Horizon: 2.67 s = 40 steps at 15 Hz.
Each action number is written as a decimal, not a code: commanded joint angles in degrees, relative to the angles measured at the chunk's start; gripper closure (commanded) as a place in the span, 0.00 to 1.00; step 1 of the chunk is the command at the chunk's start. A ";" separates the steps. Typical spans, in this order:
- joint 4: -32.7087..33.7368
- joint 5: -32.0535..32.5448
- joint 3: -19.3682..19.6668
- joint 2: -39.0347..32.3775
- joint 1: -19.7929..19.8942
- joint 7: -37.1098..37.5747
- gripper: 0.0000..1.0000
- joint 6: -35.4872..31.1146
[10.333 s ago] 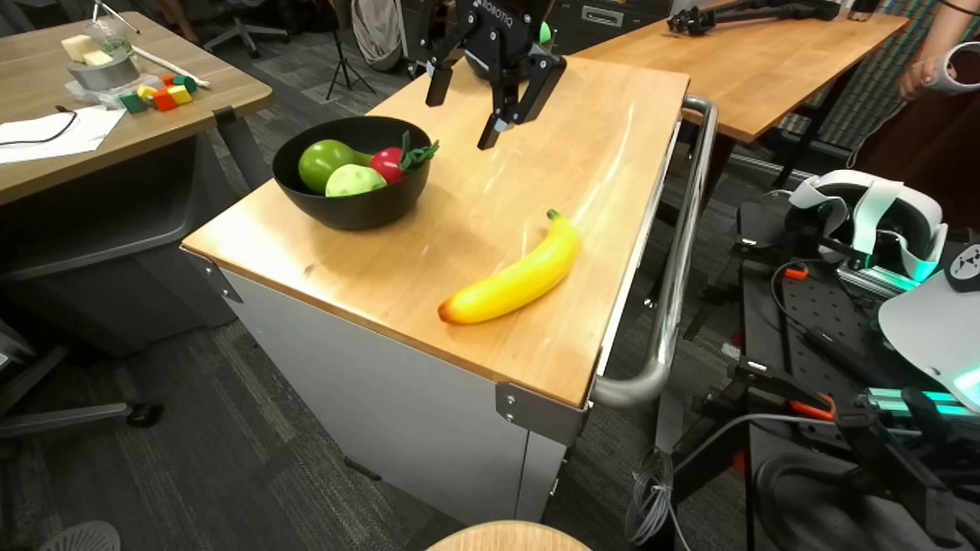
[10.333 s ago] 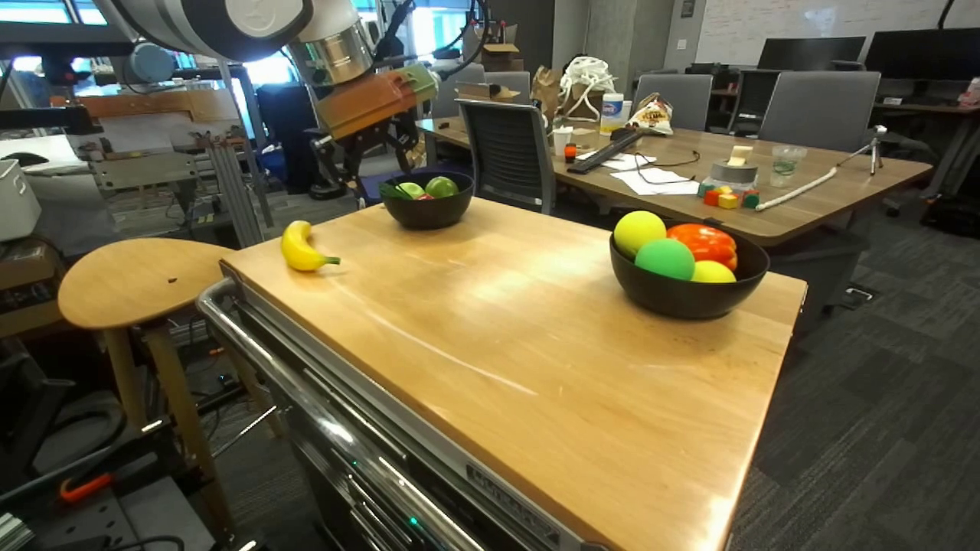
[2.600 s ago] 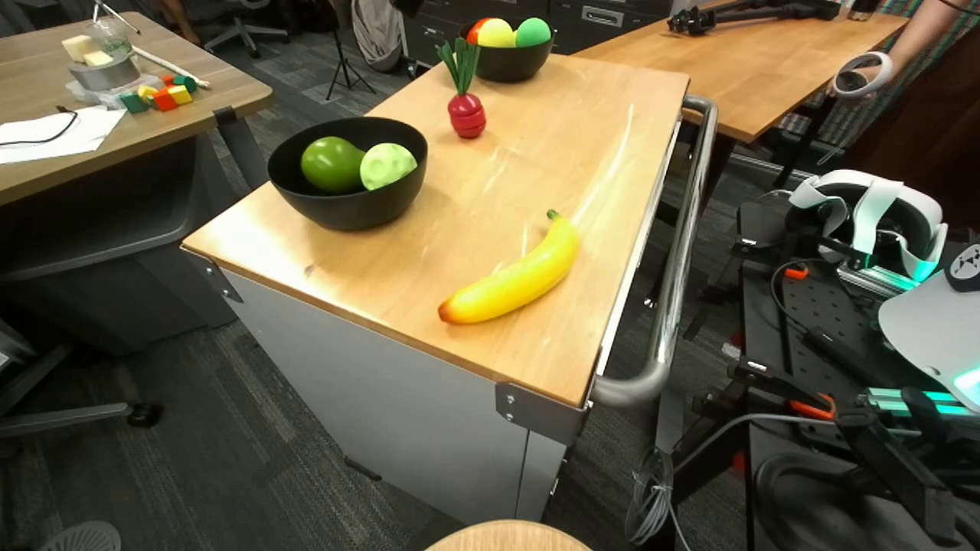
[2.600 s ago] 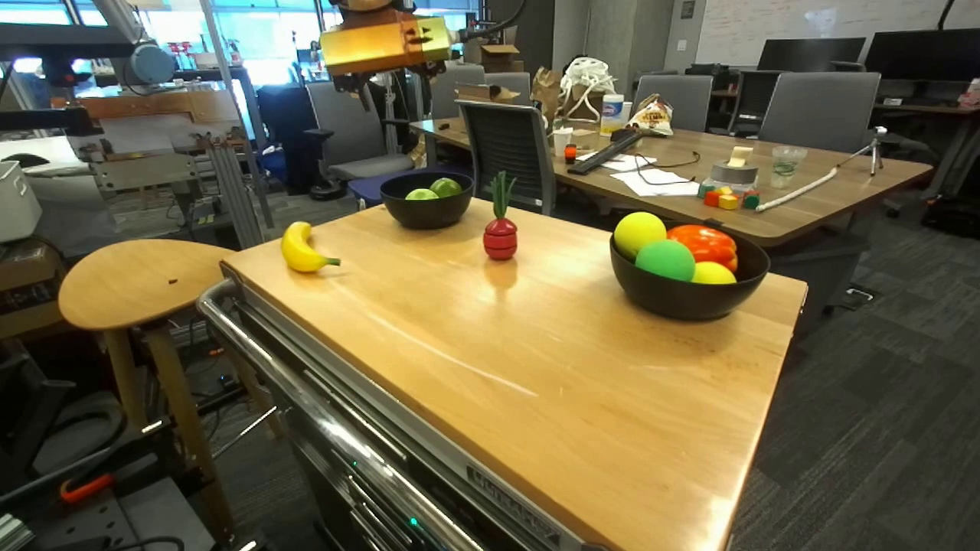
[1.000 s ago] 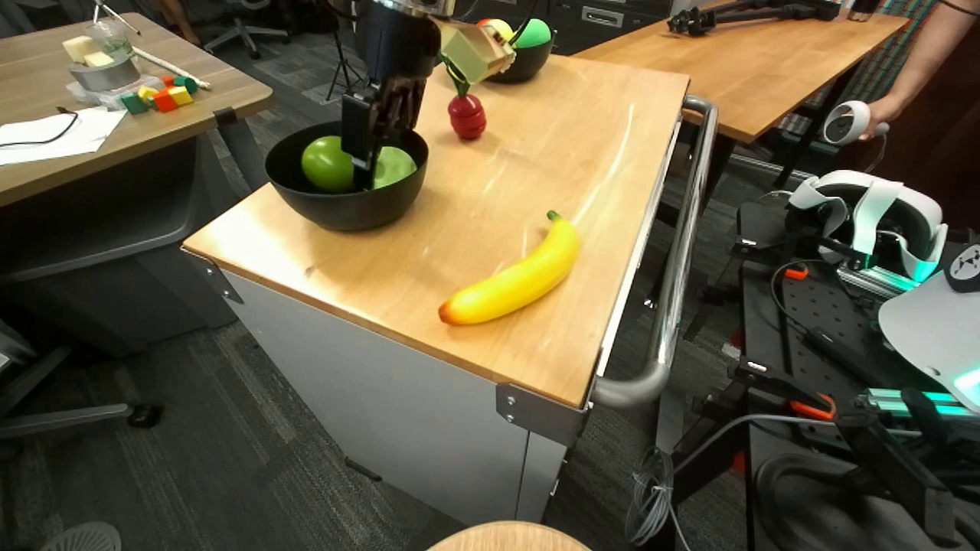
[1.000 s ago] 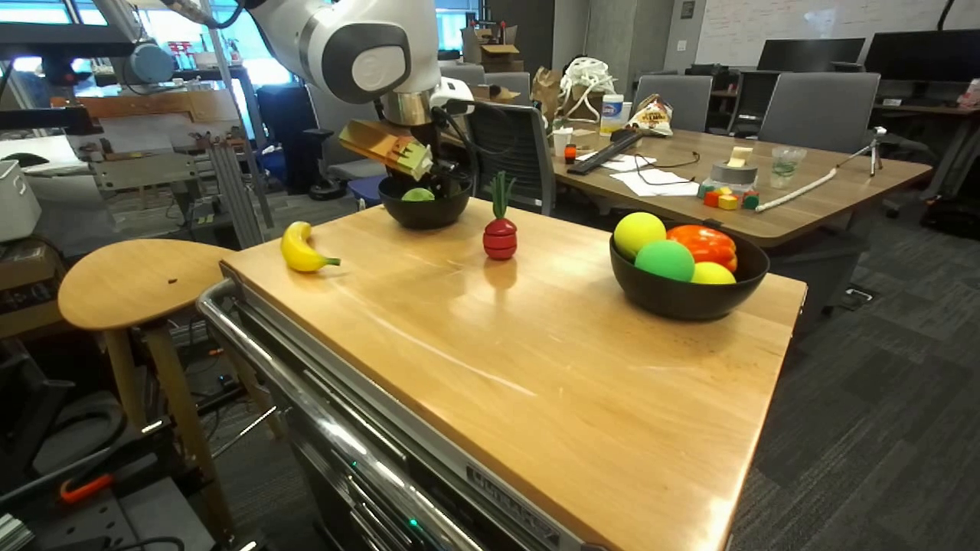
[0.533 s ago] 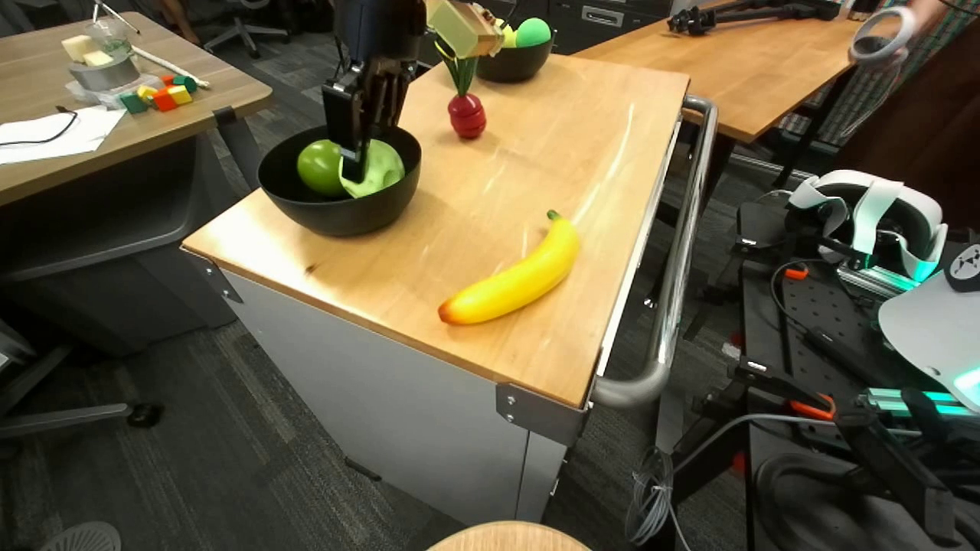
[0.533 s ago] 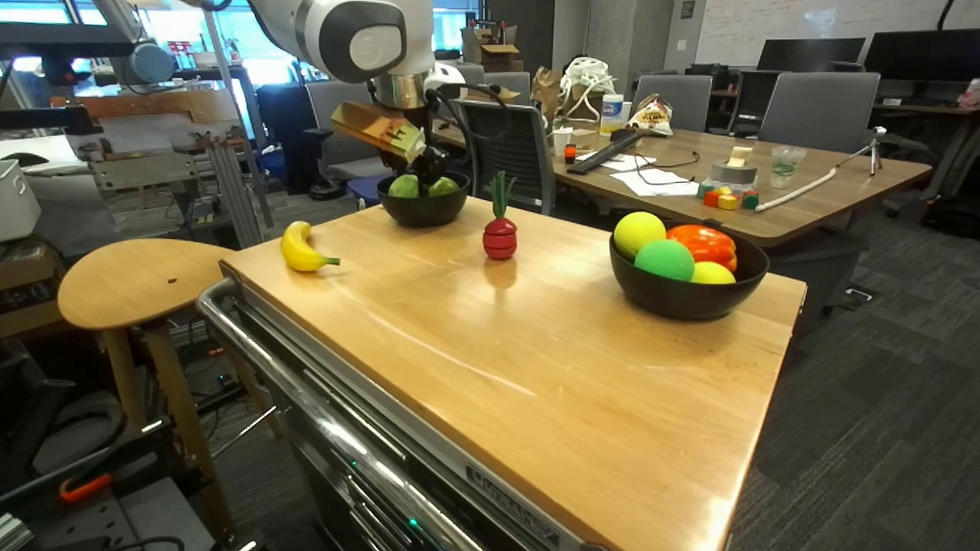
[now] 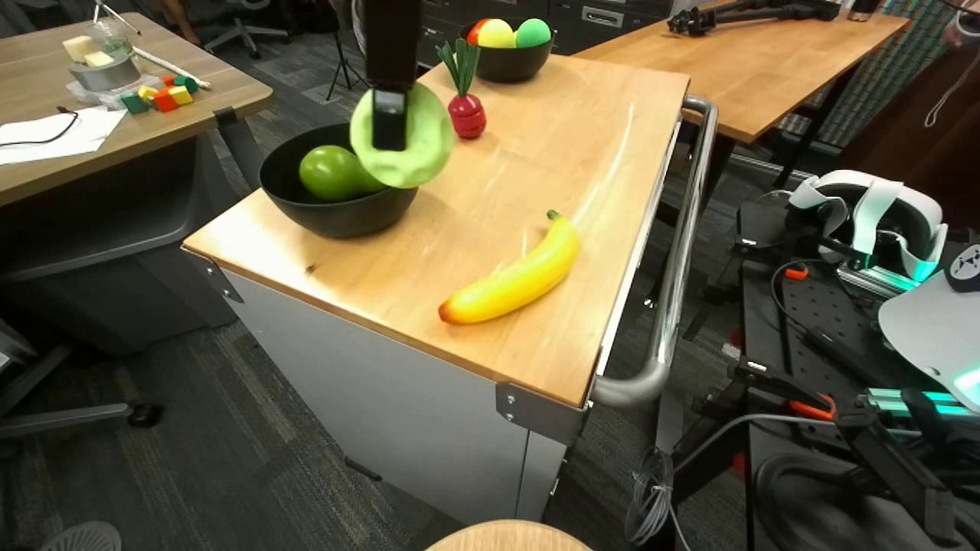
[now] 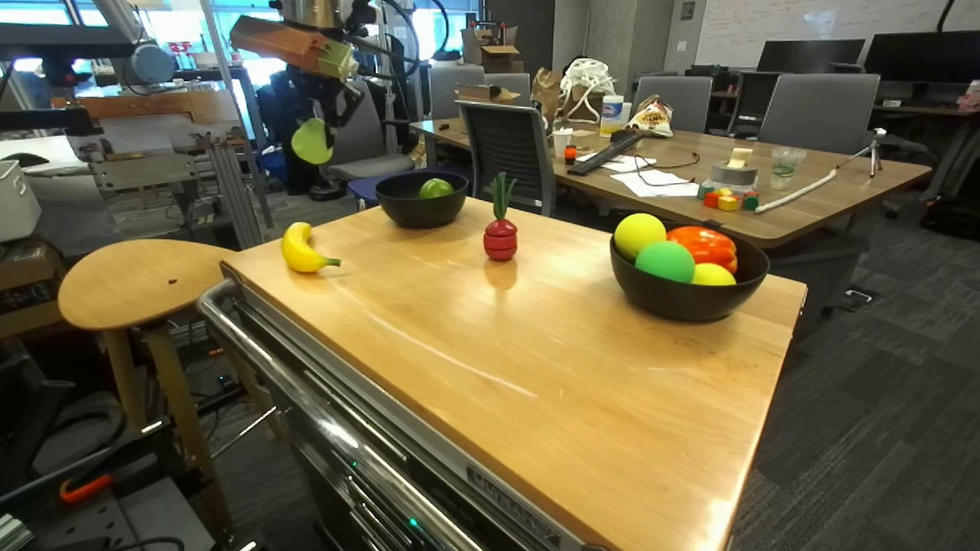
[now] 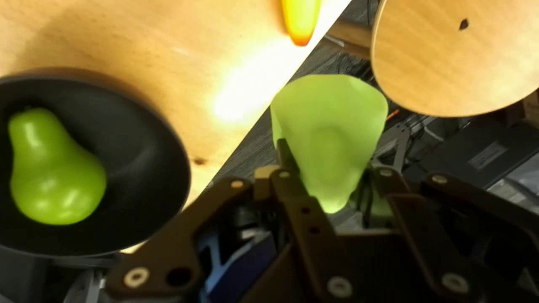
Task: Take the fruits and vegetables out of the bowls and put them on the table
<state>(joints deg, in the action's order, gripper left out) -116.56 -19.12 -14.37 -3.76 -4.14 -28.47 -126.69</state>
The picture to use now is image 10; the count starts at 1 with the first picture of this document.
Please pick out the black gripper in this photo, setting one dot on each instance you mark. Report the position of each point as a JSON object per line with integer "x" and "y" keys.
{"x": 317, "y": 94}

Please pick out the light green dimpled ball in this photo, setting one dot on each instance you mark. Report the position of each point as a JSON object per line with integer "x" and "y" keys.
{"x": 313, "y": 145}

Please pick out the yellow toy banana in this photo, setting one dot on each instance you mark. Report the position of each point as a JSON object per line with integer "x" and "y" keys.
{"x": 299, "y": 251}

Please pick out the red toy radish green leaves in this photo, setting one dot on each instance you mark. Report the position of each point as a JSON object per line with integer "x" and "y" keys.
{"x": 499, "y": 244}

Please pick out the small black bowl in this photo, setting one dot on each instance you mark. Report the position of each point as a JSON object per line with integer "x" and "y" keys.
{"x": 417, "y": 215}

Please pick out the wooden crate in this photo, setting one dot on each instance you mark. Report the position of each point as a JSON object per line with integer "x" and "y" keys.
{"x": 164, "y": 109}

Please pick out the grey robot joint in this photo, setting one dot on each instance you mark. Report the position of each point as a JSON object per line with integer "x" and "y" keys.
{"x": 151, "y": 63}

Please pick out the black mesh office chair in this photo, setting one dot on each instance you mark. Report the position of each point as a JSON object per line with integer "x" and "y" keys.
{"x": 506, "y": 154}

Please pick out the cardboard box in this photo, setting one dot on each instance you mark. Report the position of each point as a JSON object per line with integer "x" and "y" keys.
{"x": 499, "y": 58}

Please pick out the round wooden stool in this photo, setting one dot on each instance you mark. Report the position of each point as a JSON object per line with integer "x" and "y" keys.
{"x": 132, "y": 279}

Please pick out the long black bar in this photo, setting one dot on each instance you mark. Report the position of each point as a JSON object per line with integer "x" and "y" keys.
{"x": 606, "y": 150}

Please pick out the clear water bottle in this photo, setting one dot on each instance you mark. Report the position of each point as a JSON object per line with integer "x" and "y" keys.
{"x": 614, "y": 111}

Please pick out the white appliance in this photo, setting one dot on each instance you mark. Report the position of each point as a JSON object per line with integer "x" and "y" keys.
{"x": 17, "y": 204}

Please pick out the crumpled plastic bag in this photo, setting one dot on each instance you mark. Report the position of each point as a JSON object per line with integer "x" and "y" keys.
{"x": 652, "y": 117}

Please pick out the yellow-green toy ball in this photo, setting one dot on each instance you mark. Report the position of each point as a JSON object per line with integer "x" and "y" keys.
{"x": 638, "y": 233}

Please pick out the white paper sheets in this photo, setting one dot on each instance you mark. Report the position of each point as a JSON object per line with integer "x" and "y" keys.
{"x": 660, "y": 185}

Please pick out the wooden butcher block table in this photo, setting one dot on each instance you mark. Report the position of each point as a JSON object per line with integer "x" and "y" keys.
{"x": 367, "y": 492}

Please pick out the green toy ball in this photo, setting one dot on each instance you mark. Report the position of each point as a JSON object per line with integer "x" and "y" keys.
{"x": 661, "y": 261}

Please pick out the orange toy bell pepper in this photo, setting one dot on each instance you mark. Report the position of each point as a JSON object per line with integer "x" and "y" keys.
{"x": 704, "y": 247}

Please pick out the large black bowl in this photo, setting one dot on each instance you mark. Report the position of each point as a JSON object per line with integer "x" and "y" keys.
{"x": 683, "y": 302}

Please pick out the colourful toy blocks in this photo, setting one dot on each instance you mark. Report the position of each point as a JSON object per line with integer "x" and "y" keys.
{"x": 727, "y": 200}

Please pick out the yellow toy lemon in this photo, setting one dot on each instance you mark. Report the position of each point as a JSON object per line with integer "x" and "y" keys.
{"x": 711, "y": 272}

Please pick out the black perforated breadboard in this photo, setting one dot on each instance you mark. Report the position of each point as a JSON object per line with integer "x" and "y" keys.
{"x": 155, "y": 516}

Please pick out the orange black clamp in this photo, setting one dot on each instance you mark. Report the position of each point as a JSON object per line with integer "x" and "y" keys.
{"x": 85, "y": 489}

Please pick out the clear plastic cup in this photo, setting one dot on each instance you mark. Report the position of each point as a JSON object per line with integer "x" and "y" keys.
{"x": 788, "y": 163}

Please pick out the thin white stick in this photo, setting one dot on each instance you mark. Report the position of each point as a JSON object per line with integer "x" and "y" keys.
{"x": 800, "y": 188}

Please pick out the black computer monitor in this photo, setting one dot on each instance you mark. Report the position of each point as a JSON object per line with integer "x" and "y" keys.
{"x": 811, "y": 54}
{"x": 918, "y": 54}

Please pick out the wooden office table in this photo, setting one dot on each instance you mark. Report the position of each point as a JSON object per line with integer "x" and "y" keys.
{"x": 816, "y": 200}

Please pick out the small tripod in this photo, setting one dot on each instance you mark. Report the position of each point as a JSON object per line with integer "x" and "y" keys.
{"x": 877, "y": 142}

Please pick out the aluminium frame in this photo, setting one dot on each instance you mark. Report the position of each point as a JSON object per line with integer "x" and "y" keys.
{"x": 155, "y": 168}

